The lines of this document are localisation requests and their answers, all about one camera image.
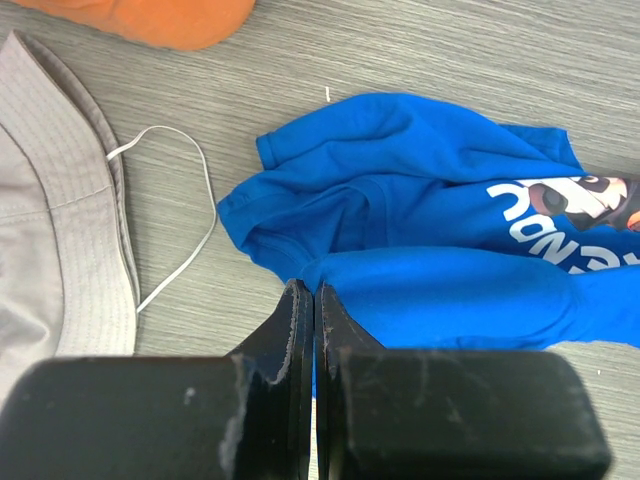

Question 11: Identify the grey cap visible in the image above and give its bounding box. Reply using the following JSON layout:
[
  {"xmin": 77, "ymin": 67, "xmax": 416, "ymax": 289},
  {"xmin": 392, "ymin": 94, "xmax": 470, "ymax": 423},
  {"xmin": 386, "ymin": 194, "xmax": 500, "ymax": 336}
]
[{"xmin": 1, "ymin": 31, "xmax": 140, "ymax": 396}]

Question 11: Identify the white elastic cap string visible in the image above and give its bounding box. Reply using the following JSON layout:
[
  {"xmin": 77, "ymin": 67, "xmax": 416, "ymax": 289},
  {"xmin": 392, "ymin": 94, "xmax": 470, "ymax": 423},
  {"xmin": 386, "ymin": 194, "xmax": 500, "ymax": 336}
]
[{"xmin": 105, "ymin": 124, "xmax": 218, "ymax": 314}]

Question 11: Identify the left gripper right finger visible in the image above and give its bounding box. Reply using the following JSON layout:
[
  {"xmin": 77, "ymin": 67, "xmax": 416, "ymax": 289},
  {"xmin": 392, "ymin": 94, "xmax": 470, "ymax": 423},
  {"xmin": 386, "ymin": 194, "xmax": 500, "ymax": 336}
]
[{"xmin": 315, "ymin": 285, "xmax": 611, "ymax": 479}]

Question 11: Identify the blue t shirt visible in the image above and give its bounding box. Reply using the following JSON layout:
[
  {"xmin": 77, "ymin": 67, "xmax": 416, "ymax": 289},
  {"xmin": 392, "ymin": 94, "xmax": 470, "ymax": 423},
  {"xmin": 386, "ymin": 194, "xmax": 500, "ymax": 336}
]
[{"xmin": 218, "ymin": 93, "xmax": 639, "ymax": 349}]

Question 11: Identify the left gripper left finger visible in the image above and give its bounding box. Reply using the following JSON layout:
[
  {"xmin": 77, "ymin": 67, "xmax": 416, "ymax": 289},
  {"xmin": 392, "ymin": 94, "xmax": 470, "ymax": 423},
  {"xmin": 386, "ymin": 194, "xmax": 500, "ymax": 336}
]
[{"xmin": 1, "ymin": 280, "xmax": 314, "ymax": 479}]

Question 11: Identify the orange plastic tub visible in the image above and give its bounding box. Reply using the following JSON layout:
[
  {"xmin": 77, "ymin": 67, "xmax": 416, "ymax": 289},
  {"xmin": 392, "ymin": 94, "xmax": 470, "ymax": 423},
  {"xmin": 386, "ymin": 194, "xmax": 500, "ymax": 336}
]
[{"xmin": 16, "ymin": 0, "xmax": 256, "ymax": 51}]

